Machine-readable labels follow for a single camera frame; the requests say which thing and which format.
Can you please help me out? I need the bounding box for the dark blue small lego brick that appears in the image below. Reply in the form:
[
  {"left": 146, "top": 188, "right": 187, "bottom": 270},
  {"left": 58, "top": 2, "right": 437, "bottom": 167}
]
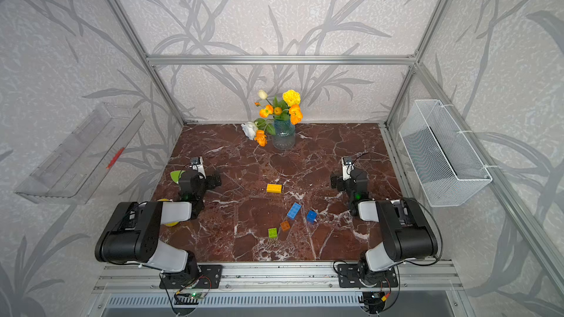
[{"left": 306, "top": 210, "right": 317, "bottom": 223}]

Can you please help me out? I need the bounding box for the yellow lego brick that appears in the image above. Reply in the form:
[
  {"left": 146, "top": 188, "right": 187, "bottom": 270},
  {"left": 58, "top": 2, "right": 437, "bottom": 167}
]
[{"left": 266, "top": 183, "right": 283, "bottom": 194}]

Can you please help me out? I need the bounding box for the orange small lego brick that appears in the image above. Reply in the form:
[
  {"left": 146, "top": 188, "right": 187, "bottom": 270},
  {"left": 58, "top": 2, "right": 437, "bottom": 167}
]
[{"left": 281, "top": 221, "right": 291, "bottom": 231}]

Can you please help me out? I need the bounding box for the green small lego brick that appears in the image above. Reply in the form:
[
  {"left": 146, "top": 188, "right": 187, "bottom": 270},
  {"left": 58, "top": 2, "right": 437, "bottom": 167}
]
[{"left": 268, "top": 228, "right": 278, "bottom": 239}]

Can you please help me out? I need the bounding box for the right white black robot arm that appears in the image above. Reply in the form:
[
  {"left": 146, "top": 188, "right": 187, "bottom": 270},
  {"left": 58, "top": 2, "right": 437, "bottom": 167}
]
[{"left": 330, "top": 169, "right": 439, "bottom": 289}]

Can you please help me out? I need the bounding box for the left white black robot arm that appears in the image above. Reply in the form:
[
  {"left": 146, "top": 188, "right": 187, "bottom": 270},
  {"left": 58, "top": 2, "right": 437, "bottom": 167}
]
[{"left": 95, "top": 170, "right": 223, "bottom": 294}]

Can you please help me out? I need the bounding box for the light blue long lego brick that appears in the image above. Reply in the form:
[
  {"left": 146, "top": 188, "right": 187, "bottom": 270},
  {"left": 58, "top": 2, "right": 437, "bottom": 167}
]
[{"left": 287, "top": 203, "right": 301, "bottom": 220}]

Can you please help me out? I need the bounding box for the green toy shovel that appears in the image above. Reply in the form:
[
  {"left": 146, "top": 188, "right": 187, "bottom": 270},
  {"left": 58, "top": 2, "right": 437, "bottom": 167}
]
[{"left": 170, "top": 170, "right": 184, "bottom": 184}]

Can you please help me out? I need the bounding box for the yellow plastic jar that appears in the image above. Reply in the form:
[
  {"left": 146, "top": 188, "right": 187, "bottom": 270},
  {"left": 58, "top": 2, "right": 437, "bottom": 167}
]
[{"left": 159, "top": 199, "right": 182, "bottom": 227}]

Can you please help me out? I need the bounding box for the blue glass vase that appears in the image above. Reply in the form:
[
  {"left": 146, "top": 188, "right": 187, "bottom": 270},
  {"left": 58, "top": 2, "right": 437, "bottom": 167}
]
[{"left": 273, "top": 120, "right": 295, "bottom": 151}]

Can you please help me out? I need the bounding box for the artificial flower bouquet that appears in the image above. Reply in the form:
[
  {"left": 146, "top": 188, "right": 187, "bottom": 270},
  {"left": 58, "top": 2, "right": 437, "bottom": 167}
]
[{"left": 241, "top": 90, "right": 303, "bottom": 147}]

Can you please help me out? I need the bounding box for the red pen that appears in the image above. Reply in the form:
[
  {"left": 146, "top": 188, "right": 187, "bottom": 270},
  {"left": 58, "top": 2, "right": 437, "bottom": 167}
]
[{"left": 107, "top": 148, "right": 125, "bottom": 170}]

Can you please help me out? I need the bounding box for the left green circuit board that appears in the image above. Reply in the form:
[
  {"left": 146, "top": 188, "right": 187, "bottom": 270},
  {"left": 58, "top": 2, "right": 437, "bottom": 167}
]
[{"left": 173, "top": 291, "right": 208, "bottom": 306}]

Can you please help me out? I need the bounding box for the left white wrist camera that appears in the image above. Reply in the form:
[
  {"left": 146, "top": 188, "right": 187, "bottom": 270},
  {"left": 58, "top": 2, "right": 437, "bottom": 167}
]
[{"left": 190, "top": 156, "right": 207, "bottom": 178}]

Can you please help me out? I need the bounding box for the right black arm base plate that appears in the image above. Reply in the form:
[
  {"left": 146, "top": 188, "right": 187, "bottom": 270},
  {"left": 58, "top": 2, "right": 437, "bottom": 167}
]
[{"left": 333, "top": 263, "right": 399, "bottom": 289}]

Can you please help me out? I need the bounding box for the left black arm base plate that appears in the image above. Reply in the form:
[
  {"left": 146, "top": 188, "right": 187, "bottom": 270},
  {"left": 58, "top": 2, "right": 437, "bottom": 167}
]
[{"left": 160, "top": 264, "right": 223, "bottom": 291}]

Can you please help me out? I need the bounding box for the white wire mesh basket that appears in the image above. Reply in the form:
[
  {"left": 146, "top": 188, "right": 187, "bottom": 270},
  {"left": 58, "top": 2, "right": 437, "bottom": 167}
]
[{"left": 399, "top": 100, "right": 492, "bottom": 208}]

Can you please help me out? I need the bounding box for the aluminium frame crossbar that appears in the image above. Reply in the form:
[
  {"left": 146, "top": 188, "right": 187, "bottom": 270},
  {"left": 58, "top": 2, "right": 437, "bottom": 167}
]
[{"left": 145, "top": 55, "right": 416, "bottom": 65}]

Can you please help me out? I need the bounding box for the right circuit board with wires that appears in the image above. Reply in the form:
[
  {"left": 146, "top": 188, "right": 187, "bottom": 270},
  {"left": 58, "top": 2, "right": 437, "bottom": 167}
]
[{"left": 358, "top": 292, "right": 389, "bottom": 314}]

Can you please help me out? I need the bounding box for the aluminium front rail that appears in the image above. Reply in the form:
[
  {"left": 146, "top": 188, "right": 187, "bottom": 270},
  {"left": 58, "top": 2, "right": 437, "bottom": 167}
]
[{"left": 93, "top": 261, "right": 464, "bottom": 294}]

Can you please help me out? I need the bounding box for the transparent plastic wall shelf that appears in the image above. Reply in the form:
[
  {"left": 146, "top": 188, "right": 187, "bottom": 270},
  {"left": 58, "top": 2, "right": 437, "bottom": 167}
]
[{"left": 15, "top": 103, "right": 145, "bottom": 205}]

